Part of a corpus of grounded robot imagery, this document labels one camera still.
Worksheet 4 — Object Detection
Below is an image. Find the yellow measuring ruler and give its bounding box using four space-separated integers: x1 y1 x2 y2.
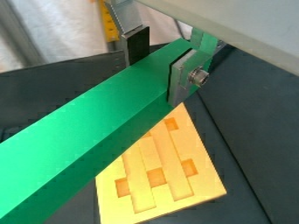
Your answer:
98 0 118 43

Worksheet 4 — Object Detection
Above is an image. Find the yellow slotted board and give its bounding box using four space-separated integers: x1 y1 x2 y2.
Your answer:
96 105 227 224

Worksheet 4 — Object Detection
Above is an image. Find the green rectangular bar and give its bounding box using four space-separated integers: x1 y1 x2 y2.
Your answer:
0 31 217 224

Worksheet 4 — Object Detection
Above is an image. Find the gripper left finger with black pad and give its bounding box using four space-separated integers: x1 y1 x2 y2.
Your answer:
104 0 150 68

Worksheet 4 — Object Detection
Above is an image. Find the gripper right finger metal plate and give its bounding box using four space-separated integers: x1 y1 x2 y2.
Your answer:
167 48 211 107

